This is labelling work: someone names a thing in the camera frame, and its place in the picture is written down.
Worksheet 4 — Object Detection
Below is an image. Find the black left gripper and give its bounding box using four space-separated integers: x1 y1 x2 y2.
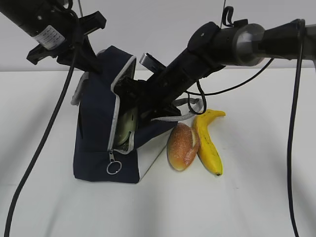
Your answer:
27 11 106 73

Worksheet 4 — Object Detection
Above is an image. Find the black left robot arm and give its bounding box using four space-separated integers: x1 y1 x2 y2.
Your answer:
0 0 106 73

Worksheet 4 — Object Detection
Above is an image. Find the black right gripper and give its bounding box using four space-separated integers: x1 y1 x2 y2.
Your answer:
116 61 198 119

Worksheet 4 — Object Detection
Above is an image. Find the green lid food container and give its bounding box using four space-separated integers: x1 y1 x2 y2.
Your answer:
114 107 138 147

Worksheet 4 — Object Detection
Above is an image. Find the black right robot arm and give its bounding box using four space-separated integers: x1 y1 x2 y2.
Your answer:
115 19 316 119

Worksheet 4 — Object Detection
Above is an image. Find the navy blue lunch bag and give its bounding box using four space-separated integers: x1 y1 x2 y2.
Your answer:
73 46 193 184

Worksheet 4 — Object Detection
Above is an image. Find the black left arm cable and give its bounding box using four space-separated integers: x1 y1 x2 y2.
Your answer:
0 9 83 237

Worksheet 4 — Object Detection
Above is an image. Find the brown bread roll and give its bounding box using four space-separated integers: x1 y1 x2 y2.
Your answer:
167 123 200 171

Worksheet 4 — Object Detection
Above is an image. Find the yellow banana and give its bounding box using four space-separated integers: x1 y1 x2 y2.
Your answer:
193 109 226 176

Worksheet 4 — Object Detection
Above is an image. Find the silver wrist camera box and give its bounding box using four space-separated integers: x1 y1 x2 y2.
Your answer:
139 53 166 74

